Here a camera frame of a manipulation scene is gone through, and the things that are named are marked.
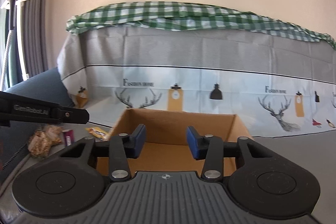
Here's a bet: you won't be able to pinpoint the yellow candy pack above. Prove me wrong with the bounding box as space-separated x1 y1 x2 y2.
86 127 110 141

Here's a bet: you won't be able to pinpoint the clear puffed grain snack bag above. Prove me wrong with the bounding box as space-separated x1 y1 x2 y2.
28 124 63 158

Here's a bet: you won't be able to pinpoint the white purple snack bar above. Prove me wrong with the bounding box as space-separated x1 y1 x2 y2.
62 129 75 147

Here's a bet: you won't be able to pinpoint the open cardboard box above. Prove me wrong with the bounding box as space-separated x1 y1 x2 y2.
110 109 250 173

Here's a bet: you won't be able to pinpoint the blue sofa armrest cushion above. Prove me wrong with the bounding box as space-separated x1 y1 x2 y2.
1 68 74 183

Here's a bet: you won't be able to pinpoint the deer print grey cloth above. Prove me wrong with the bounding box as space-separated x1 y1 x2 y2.
57 27 335 137

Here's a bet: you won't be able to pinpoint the white garment steamer stand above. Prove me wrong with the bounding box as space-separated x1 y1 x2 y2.
1 0 29 92

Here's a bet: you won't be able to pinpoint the green checkered cloth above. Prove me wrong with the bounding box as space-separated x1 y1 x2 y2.
66 1 335 48

